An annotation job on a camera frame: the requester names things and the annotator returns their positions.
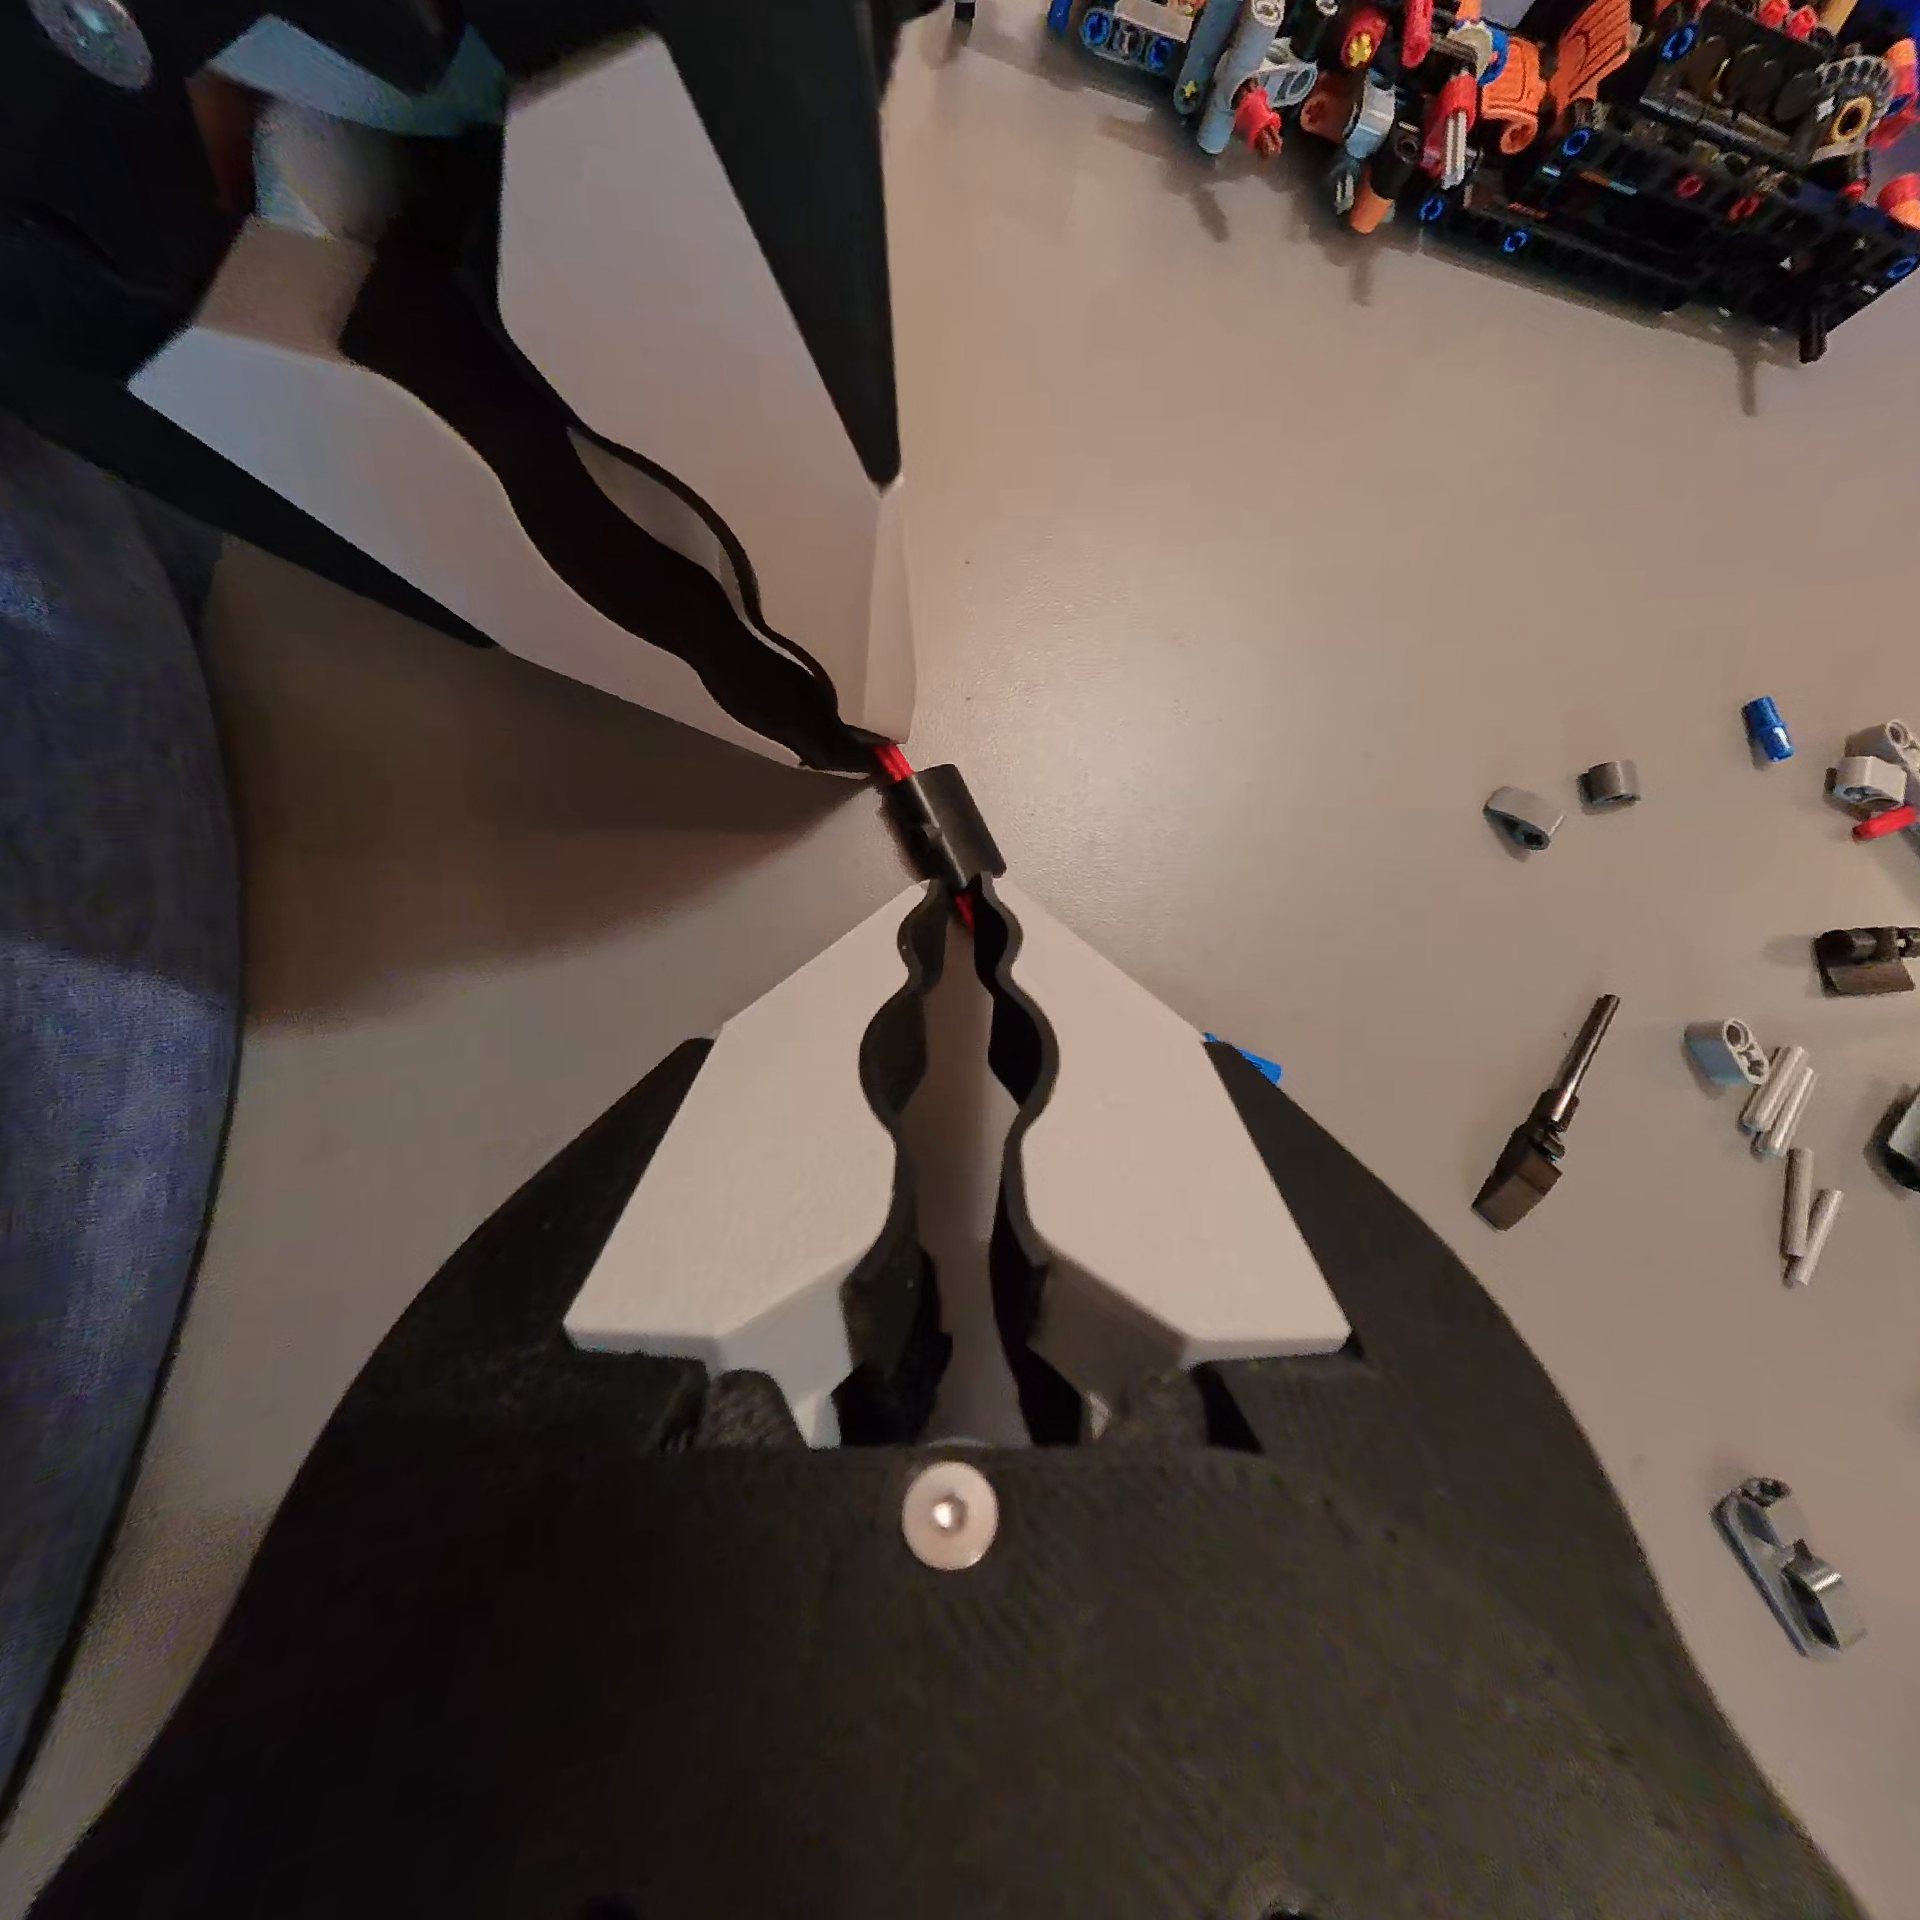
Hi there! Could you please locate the black lego connector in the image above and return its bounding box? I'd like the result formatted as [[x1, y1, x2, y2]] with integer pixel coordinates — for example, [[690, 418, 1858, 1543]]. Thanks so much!
[[885, 762, 1008, 889]]

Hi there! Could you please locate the black lego shaft piece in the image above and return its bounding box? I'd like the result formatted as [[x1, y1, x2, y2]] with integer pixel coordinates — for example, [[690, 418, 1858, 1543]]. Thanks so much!
[[1470, 988, 1623, 1235]]

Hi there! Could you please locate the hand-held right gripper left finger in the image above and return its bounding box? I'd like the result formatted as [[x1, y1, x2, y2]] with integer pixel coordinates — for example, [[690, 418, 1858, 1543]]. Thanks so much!
[[563, 880, 940, 1444]]

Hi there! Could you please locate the partly built lego vehicle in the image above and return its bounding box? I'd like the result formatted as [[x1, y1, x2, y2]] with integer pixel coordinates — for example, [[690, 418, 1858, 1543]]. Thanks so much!
[[1041, 0, 1920, 369]]

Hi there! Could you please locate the grey angled connector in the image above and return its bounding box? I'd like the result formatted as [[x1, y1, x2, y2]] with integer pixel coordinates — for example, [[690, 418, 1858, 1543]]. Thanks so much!
[[1715, 1475, 1865, 1659]]

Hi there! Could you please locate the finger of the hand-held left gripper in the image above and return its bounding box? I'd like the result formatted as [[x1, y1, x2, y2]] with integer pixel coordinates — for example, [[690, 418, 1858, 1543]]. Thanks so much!
[[131, 226, 879, 775], [502, 36, 918, 749]]

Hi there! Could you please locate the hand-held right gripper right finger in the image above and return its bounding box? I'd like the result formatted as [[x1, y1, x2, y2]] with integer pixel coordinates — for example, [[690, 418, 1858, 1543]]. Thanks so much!
[[983, 878, 1353, 1403]]

